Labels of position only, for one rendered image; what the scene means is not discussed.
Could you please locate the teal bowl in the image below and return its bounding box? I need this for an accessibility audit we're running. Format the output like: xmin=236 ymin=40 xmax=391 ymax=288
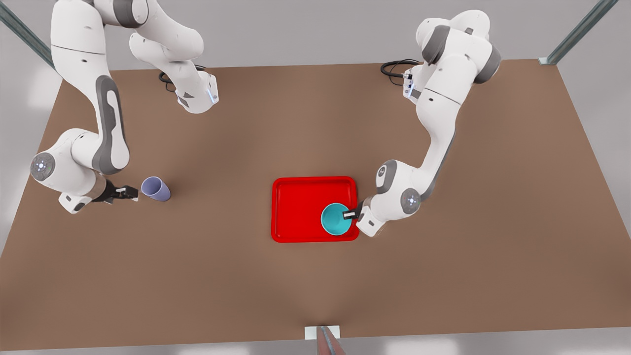
xmin=321 ymin=203 xmax=353 ymax=236

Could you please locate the lavender cup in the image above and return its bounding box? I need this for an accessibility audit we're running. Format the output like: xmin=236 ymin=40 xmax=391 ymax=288
xmin=141 ymin=177 xmax=171 ymax=202

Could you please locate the red tray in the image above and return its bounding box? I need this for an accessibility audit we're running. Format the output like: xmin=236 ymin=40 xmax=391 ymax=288
xmin=271 ymin=176 xmax=360 ymax=243

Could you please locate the black cable loop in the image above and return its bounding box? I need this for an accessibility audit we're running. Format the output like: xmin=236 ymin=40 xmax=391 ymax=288
xmin=158 ymin=65 xmax=208 ymax=93
xmin=381 ymin=59 xmax=422 ymax=87

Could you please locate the silver frame post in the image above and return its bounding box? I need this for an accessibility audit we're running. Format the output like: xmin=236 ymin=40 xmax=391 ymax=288
xmin=0 ymin=4 xmax=56 ymax=70
xmin=538 ymin=0 xmax=619 ymax=66
xmin=305 ymin=325 xmax=346 ymax=355

